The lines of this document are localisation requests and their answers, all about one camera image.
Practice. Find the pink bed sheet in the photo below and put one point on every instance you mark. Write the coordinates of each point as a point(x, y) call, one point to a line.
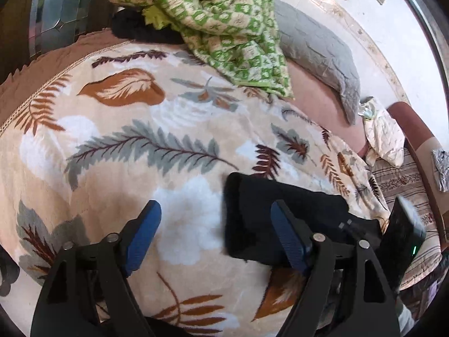
point(315, 105)

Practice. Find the black cloth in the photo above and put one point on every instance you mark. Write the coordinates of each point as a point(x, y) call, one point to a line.
point(140, 28)

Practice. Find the green checked quilt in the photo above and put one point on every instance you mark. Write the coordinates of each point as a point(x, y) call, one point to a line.
point(224, 17)

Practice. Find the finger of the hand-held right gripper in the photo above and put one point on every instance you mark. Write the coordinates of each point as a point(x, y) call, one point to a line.
point(357, 227)

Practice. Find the black pants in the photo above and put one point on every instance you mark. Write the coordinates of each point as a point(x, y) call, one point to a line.
point(252, 214)

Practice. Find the striped floral cushion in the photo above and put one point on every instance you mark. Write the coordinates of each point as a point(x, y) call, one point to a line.
point(403, 182)

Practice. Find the brown sofa armrest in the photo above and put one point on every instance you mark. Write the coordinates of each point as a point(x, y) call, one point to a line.
point(421, 140)

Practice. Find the brown ruffled bedspread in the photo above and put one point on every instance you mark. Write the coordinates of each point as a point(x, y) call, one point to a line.
point(42, 66)

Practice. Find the cream printed cloth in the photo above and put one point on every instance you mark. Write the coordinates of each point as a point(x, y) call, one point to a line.
point(384, 137)

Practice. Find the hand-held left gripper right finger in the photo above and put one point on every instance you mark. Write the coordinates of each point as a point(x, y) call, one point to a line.
point(289, 238)

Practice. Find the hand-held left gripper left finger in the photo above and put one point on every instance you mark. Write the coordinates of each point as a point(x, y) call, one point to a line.
point(143, 238)

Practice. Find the leaf print fleece blanket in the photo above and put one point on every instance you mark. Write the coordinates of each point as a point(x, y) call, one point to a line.
point(140, 182)

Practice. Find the patterned glass door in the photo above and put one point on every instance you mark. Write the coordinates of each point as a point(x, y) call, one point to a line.
point(59, 10)

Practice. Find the grey quilted pillow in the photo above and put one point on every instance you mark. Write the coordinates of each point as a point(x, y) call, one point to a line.
point(315, 52)

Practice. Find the crumpled grey cloth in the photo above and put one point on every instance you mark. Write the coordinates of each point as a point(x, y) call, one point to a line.
point(441, 168)

